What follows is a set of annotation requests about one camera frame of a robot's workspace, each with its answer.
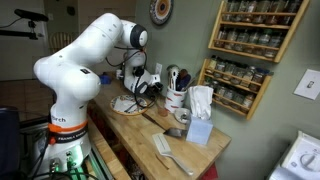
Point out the lower wooden spice rack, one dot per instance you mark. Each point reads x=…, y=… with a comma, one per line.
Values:
x=237, y=87

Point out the white plastic spatula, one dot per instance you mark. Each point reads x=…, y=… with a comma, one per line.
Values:
x=165, y=150

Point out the wooden spice rack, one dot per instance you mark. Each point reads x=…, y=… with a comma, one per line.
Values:
x=288, y=30
x=237, y=87

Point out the white wall outlet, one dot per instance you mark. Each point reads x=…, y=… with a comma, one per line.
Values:
x=158, y=69

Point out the white stove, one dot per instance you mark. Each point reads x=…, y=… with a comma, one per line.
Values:
x=301, y=161

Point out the white light switch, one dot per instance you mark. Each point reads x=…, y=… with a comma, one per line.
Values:
x=309, y=85

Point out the white red utensil crock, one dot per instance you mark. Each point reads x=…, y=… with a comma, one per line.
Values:
x=174, y=100

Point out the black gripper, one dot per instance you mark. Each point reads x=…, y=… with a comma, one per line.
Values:
x=153, y=91

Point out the white folded napkin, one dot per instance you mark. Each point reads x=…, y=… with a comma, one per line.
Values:
x=124, y=105

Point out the colourful patterned ceramic plate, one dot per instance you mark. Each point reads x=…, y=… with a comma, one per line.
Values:
x=141, y=105

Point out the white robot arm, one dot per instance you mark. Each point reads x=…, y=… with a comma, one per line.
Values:
x=67, y=73

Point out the upper wooden spice rack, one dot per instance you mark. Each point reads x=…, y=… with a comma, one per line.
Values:
x=288, y=30

